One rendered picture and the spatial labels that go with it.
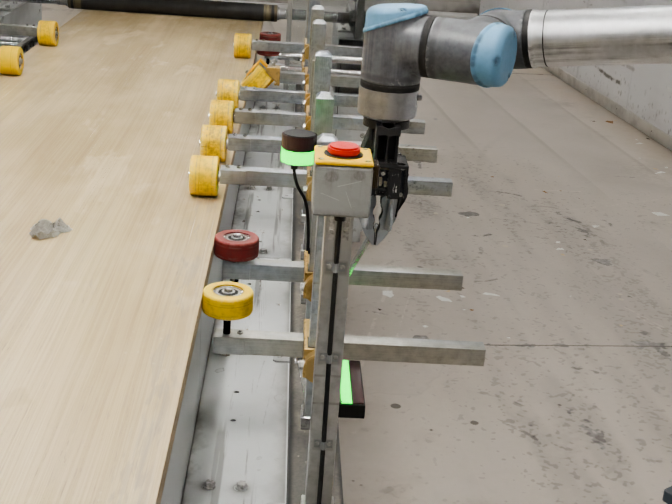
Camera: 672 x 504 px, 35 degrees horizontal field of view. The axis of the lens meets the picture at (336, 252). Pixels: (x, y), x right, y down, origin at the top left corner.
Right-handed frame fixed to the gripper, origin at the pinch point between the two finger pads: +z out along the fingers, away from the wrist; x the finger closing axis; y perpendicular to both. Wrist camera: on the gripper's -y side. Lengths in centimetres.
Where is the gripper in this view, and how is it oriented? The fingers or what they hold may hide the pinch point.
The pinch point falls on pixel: (375, 235)
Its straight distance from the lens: 172.3
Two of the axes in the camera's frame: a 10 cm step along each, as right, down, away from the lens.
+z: -0.7, 9.3, 3.5
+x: 10.0, 0.5, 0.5
